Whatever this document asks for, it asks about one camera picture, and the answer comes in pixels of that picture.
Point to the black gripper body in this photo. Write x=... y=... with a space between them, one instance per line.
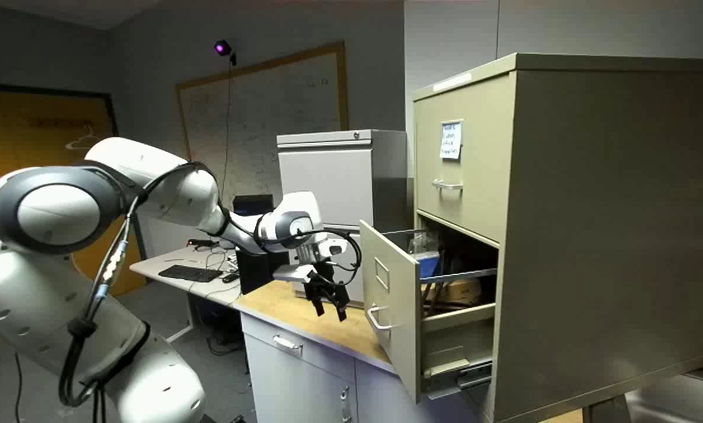
x=322 y=278

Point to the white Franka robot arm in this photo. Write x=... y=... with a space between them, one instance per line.
x=35 y=307

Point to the beige open cabinet drawer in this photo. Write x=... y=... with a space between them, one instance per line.
x=393 y=314

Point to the wooden top counter cabinet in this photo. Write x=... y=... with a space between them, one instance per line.
x=318 y=368

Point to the blue item in drawer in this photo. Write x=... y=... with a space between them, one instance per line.
x=426 y=263

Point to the brown items in drawer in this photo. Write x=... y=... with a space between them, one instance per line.
x=459 y=293

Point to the beige closed cabinet drawer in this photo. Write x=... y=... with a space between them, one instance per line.
x=475 y=173

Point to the white paper drawer label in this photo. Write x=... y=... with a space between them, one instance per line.
x=450 y=140

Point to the beige metal filing cabinet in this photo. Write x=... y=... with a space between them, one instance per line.
x=600 y=237

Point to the black computer box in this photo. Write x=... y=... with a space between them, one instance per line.
x=256 y=272

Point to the black monitor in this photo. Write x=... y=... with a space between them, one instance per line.
x=252 y=205

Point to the black keyboard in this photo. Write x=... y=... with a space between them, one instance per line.
x=192 y=274

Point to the white office desk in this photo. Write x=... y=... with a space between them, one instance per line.
x=186 y=286

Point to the wood framed whiteboard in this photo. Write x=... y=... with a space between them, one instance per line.
x=272 y=125

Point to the camera with purple light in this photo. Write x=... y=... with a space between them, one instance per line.
x=225 y=50

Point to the orange board black frame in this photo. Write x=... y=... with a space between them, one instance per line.
x=30 y=125

